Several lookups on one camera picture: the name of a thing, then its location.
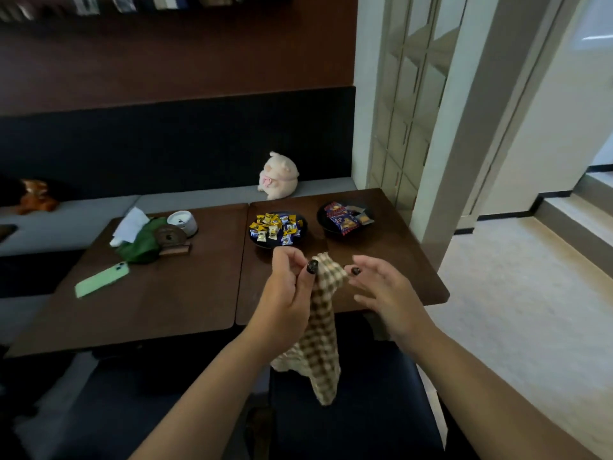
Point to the person's right hand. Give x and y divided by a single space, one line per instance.
395 306

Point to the person's left hand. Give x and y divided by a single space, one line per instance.
282 301

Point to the person's right thumb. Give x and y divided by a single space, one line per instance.
371 262

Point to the person's left thumb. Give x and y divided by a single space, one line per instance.
309 280

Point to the beige checked cloth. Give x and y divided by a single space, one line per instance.
321 340

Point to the person's right forearm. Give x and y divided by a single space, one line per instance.
479 397

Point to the person's left forearm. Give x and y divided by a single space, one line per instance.
206 397

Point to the small orange snack packet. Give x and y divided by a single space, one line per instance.
365 219

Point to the black bowl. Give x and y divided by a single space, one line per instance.
330 227
301 237

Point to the red and blue snack packet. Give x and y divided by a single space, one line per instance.
341 217

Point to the pile of yellow wrapped candies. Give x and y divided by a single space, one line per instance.
274 228

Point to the pink plush pig toy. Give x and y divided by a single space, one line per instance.
278 177

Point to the grey bench seat cushion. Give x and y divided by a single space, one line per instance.
220 195
62 225

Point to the white round ashtray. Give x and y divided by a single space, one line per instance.
183 221

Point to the round brown disc sign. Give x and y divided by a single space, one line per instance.
170 237

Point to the dark blue chair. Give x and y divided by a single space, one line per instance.
378 416
119 407

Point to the green fabric tissue holder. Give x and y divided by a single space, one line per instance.
141 246

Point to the white tissue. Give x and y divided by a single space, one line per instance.
130 226

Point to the dark bench backrest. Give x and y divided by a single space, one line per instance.
167 143

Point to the green smartphone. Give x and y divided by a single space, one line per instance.
102 280

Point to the orange plush toy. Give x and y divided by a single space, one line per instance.
37 198

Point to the row of books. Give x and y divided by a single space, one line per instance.
119 2

